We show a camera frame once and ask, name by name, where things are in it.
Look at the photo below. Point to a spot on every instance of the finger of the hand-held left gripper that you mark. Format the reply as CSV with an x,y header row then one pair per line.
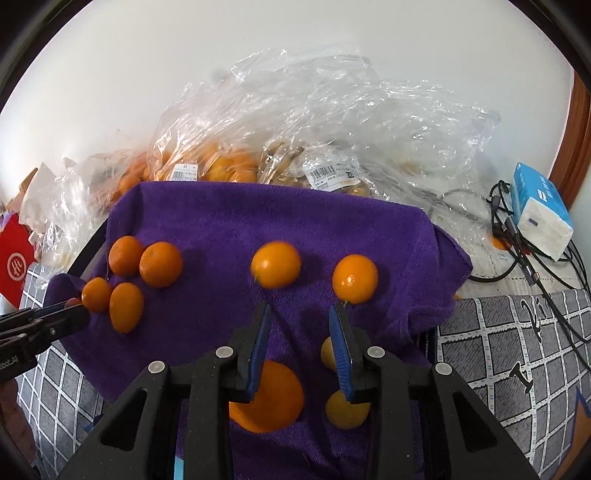
x,y
64,323
32,316

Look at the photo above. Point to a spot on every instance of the brown cardboard box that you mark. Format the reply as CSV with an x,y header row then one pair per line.
x,y
27,184

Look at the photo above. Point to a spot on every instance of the purple towel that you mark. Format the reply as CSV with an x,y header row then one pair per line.
x,y
221,221

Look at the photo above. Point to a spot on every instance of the small red fruit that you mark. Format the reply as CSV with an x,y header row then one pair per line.
x,y
73,302

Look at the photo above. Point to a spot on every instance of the blue white tissue pack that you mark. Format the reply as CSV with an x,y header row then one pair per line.
x,y
542,212

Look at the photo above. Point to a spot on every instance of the yellow round fruit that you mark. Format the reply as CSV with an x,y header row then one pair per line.
x,y
344,413

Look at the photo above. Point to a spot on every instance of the wooden door frame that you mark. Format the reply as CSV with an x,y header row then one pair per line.
x,y
577,129

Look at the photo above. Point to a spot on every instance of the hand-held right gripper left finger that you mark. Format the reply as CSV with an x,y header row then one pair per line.
x,y
258,355

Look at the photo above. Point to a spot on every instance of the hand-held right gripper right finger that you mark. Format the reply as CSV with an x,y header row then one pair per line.
x,y
341,360

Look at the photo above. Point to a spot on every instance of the red box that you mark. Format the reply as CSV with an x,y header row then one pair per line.
x,y
14,265

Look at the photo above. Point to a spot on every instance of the yellow-green round fruit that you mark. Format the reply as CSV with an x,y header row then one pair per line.
x,y
327,353

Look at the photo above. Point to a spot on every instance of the crumpled clear plastic bag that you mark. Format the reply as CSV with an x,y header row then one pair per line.
x,y
429,138

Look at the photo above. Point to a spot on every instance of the oval small orange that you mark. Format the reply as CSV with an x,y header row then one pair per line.
x,y
126,308

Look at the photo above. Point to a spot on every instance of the large orange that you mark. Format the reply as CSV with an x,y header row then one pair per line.
x,y
277,397

